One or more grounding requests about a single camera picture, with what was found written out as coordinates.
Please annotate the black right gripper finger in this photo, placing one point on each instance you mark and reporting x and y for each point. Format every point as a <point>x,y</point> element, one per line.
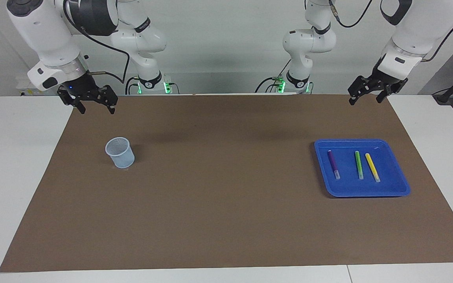
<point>73,99</point>
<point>109,96</point>

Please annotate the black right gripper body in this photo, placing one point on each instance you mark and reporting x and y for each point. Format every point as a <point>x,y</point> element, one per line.
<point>85,88</point>

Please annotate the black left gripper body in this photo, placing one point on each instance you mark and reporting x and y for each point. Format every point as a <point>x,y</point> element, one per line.
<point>383,82</point>

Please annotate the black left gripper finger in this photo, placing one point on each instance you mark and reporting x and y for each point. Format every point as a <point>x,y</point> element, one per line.
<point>393,88</point>
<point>362,86</point>

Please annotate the green pen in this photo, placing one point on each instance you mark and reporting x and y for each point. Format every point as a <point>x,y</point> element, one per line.
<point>358,163</point>

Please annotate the yellow pen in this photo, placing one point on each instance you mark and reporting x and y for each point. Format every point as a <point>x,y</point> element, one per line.
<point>372,167</point>

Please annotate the purple pen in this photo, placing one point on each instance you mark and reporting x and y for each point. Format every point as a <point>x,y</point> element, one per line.
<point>333,163</point>

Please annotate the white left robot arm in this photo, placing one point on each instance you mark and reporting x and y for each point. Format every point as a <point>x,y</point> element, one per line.
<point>415,23</point>

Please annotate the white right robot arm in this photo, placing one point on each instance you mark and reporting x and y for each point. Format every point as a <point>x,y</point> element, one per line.
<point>41,31</point>

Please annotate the white power box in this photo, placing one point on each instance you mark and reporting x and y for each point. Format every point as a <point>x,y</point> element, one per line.
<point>23,84</point>

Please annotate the light blue mesh pen cup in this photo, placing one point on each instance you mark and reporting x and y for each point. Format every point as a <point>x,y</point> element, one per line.
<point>121,155</point>

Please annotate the blue plastic tray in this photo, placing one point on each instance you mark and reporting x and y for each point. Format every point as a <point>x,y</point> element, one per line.
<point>348,184</point>

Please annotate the brown table mat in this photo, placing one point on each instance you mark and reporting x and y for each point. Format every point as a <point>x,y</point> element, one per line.
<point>226,204</point>

